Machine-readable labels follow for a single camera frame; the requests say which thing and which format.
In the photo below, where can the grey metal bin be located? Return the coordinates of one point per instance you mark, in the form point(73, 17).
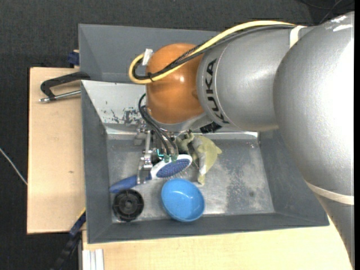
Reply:
point(242, 179)

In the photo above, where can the pale yellow-green cloth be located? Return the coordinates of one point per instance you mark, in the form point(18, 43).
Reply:
point(206, 153)

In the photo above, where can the pale wood board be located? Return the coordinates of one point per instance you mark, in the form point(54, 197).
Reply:
point(53, 150)

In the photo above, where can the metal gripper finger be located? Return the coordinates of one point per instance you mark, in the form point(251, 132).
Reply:
point(142, 173)
point(149, 170)

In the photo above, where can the black round ribbed cap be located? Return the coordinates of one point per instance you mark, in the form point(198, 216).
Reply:
point(128, 204)

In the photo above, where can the blue bowl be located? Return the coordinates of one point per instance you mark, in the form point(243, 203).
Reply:
point(182, 201)

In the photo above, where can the blue and white brush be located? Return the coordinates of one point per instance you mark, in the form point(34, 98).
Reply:
point(171, 168)

